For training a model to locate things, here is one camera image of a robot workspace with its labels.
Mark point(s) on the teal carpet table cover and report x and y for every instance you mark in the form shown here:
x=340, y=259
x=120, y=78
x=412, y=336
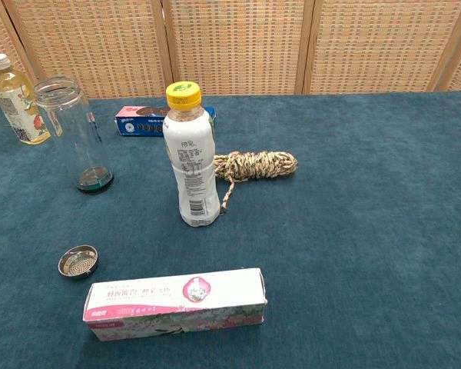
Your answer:
x=330, y=250

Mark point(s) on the woven bamboo folding screen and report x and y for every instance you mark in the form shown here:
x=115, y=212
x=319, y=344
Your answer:
x=238, y=42

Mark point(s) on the yellow tea bottle white cap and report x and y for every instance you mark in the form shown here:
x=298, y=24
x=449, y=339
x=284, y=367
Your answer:
x=15, y=104

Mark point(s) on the blue cookie box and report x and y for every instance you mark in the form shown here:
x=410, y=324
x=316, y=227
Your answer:
x=138, y=125

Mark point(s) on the metal strainer lid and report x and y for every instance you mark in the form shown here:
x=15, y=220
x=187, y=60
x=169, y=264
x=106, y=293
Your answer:
x=76, y=265

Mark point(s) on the clear glass jar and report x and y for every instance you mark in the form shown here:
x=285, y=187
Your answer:
x=73, y=130

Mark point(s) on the white pink floral carton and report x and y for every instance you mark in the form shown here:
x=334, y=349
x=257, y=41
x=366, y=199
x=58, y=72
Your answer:
x=169, y=303

